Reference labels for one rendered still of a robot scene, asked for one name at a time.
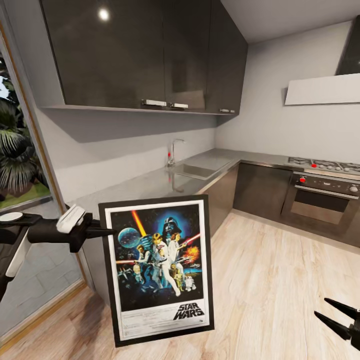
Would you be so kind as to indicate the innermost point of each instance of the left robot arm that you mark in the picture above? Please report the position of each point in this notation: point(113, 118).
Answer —
point(19, 230)

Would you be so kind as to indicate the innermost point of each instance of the poster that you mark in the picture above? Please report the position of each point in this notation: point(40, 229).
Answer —
point(158, 267)

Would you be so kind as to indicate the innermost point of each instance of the fixed window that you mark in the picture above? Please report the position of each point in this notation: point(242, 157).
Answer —
point(50, 275)

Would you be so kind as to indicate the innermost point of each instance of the oven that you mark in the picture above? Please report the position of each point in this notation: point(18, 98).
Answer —
point(325, 201)

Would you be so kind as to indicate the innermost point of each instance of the drop in sink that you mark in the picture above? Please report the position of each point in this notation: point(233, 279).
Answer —
point(202, 167)

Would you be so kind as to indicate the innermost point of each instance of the range hood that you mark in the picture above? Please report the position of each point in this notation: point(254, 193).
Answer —
point(341, 88)

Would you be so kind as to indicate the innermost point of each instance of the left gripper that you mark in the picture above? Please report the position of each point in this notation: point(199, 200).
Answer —
point(88, 229)

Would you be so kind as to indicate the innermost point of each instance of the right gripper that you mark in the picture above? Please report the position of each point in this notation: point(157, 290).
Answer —
point(353, 332)

